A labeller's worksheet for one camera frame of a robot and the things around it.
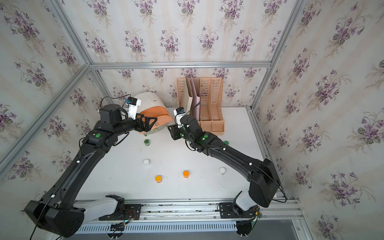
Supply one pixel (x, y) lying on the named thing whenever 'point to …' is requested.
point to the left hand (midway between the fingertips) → (150, 116)
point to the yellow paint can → (158, 179)
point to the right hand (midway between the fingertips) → (172, 126)
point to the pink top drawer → (160, 112)
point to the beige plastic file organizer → (210, 91)
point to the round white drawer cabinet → (152, 105)
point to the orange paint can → (186, 174)
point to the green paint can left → (147, 142)
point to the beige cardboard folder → (189, 95)
